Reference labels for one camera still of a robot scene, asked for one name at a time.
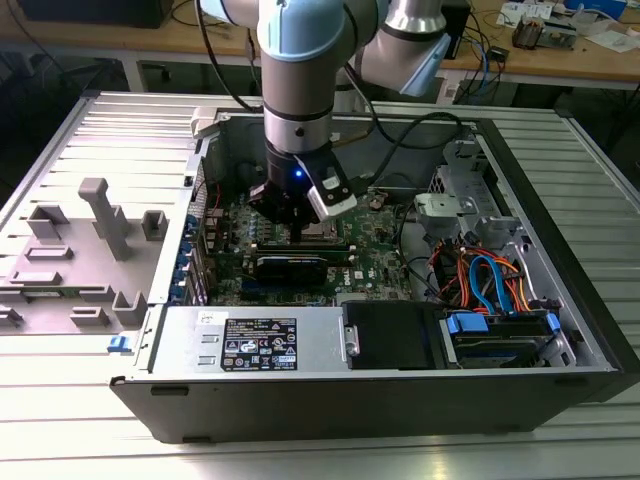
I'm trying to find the white papers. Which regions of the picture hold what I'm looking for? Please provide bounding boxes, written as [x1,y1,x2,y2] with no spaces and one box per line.
[584,28,640,54]

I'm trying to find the thick black cable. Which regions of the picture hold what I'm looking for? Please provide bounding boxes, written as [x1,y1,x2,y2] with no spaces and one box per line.
[392,199,442,306]

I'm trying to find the black plastic bay cover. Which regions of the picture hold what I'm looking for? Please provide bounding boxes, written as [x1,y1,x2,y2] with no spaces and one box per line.
[342,301,444,374]

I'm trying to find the blue flat wire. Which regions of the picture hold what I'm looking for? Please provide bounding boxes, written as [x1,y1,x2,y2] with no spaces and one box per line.
[468,253,518,319]

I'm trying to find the CPU socket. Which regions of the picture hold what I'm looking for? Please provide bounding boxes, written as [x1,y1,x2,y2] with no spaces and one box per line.
[302,219,348,247]

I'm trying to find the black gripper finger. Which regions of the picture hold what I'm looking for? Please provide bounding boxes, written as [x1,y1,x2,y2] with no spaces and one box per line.
[248,183,303,246]

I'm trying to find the perforated metal drive cage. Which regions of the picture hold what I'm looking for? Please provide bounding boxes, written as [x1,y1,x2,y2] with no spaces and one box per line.
[428,138,532,254]

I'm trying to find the hard disk in blue carrier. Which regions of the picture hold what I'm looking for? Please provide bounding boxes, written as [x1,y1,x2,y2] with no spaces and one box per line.
[439,311,562,372]

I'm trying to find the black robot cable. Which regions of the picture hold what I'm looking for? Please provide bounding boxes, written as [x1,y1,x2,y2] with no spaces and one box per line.
[344,0,464,151]

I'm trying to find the black graphics card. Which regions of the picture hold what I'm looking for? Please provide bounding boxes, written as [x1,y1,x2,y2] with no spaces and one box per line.
[253,255,330,290]

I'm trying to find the black monitor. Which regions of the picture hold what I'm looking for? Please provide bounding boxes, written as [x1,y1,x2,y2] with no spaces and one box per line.
[19,0,174,29]

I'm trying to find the grey plastic case latch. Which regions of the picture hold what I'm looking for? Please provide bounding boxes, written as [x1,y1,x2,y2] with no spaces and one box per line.
[191,107,224,143]

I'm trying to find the metal socket cover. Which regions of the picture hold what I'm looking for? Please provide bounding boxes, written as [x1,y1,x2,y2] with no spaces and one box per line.
[302,219,345,244]

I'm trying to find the bare circuit board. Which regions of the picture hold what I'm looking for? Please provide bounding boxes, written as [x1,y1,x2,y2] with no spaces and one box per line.
[542,18,582,50]

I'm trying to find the silver bracket with round hole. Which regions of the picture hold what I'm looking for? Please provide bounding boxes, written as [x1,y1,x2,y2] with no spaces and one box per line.
[413,192,464,229]

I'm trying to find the black and silver PC case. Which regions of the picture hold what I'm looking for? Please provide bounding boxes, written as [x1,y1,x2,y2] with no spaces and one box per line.
[108,102,640,446]

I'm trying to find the grey plastic parts rack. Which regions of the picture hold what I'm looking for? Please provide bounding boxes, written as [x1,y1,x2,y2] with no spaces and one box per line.
[0,176,169,337]

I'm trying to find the green RAM stick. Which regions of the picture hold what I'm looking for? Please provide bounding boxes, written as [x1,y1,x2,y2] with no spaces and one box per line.
[252,239,356,265]

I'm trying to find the white printed card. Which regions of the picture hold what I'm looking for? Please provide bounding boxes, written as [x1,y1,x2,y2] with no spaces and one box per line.
[499,0,554,27]

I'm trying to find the wooden desk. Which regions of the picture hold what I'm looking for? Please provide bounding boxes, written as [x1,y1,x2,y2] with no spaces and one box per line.
[0,0,640,94]

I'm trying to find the copper coil part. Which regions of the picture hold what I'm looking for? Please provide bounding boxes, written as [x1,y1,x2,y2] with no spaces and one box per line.
[513,13,543,50]

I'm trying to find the red and orange wire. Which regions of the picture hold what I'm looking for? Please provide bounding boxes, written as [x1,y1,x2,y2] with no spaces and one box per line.
[431,241,474,309]

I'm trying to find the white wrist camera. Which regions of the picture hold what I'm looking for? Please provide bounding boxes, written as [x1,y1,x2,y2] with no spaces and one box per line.
[293,153,359,223]

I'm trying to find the green motherboard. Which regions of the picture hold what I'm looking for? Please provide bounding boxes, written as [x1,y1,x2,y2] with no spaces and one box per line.
[199,183,432,309]

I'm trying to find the silver power supply unit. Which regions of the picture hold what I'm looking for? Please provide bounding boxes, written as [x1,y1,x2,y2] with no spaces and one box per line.
[148,305,347,375]

